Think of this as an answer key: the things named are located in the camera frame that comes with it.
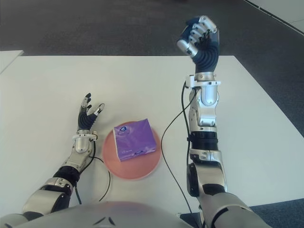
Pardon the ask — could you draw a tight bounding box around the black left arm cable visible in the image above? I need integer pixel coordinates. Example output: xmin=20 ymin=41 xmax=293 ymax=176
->
xmin=75 ymin=140 xmax=112 ymax=205

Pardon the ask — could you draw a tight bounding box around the grey robot torso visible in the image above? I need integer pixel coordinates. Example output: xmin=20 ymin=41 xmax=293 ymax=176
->
xmin=0 ymin=200 xmax=205 ymax=228

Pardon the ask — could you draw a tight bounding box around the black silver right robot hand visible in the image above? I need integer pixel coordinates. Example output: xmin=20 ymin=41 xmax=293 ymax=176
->
xmin=176 ymin=15 xmax=221 ymax=74

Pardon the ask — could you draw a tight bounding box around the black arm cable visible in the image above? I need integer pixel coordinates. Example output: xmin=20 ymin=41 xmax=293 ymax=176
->
xmin=161 ymin=80 xmax=198 ymax=213
xmin=75 ymin=140 xmax=112 ymax=205

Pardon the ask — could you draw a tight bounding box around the purple tissue paper pack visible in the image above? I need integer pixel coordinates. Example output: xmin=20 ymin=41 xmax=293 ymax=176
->
xmin=113 ymin=118 xmax=157 ymax=163

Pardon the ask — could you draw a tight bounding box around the round pink plate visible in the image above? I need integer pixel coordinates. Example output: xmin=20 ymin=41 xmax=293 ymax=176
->
xmin=102 ymin=121 xmax=162 ymax=181

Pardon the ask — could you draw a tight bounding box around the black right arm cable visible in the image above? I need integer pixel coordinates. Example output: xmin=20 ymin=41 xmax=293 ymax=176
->
xmin=161 ymin=80 xmax=198 ymax=213

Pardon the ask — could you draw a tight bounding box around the neighbouring white table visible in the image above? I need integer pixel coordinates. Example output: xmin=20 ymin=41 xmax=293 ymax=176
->
xmin=0 ymin=49 xmax=24 ymax=74

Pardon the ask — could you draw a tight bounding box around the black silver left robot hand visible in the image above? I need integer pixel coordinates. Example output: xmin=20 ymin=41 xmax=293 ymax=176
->
xmin=77 ymin=92 xmax=105 ymax=131

